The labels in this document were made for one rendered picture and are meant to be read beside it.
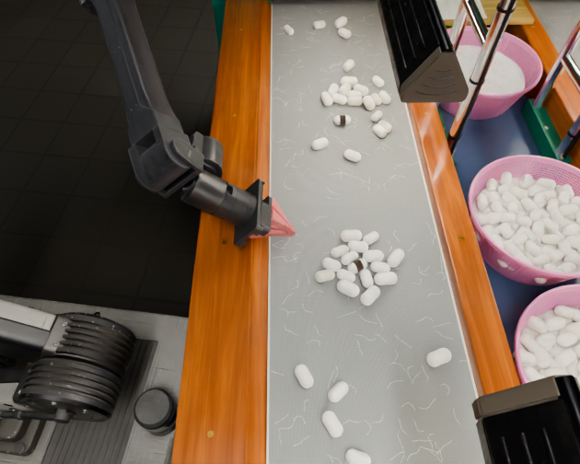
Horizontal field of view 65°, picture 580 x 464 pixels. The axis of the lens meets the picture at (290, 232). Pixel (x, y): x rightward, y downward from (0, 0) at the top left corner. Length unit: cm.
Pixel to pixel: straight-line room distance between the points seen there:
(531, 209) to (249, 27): 78
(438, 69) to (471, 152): 55
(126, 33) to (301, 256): 44
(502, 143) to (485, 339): 54
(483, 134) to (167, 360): 86
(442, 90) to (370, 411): 43
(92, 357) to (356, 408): 38
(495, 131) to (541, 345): 55
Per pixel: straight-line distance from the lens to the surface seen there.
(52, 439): 105
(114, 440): 100
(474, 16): 93
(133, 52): 76
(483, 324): 76
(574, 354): 82
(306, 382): 67
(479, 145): 113
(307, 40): 124
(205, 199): 69
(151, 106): 69
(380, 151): 96
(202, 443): 66
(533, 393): 36
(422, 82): 58
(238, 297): 72
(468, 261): 80
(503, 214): 91
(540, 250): 89
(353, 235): 79
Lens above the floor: 141
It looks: 55 degrees down
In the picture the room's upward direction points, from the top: straight up
